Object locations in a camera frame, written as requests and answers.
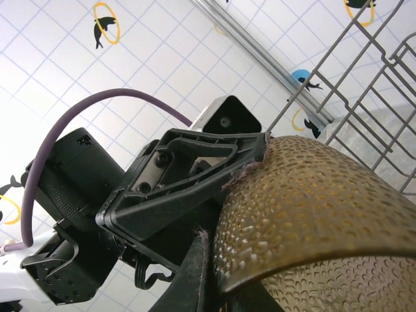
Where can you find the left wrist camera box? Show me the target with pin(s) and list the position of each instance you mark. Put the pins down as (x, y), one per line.
(227, 117)

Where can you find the aluminium corner post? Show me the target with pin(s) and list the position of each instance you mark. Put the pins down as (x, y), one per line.
(260, 53)

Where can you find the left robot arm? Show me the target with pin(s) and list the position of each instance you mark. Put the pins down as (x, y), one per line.
(13, 279)

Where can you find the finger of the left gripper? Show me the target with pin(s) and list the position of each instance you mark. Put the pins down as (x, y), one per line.
(156, 214)

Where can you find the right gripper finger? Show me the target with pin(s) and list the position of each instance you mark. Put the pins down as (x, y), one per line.
(191, 286)

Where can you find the amber textured plastic cup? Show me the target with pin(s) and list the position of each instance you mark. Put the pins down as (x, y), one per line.
(308, 201)

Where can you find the dolphin sticker blue circle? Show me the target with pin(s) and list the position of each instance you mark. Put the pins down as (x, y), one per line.
(299, 74)

